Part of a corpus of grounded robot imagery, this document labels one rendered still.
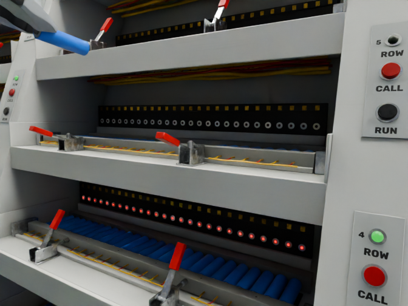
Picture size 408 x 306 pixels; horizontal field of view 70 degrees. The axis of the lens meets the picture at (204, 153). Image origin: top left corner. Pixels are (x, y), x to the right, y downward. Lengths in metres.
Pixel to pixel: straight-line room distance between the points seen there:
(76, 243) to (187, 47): 0.40
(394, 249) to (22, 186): 0.67
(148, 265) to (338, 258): 0.29
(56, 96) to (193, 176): 0.47
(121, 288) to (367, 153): 0.37
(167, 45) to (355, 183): 0.33
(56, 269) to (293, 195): 0.40
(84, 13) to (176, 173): 0.56
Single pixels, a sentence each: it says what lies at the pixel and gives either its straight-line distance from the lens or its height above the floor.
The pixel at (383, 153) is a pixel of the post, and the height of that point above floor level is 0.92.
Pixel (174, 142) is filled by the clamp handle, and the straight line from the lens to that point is 0.36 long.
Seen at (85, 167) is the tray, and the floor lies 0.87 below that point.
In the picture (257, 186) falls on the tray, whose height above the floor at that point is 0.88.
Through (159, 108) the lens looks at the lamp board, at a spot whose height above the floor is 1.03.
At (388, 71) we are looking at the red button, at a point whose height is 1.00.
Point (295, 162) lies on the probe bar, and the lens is 0.38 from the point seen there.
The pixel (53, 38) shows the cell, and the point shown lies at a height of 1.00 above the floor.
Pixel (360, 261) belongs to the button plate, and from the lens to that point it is 0.32.
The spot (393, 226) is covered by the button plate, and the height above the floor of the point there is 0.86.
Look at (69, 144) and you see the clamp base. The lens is 0.58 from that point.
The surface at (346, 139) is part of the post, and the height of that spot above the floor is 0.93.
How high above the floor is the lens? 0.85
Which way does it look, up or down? 9 degrees up
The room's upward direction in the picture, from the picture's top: 10 degrees clockwise
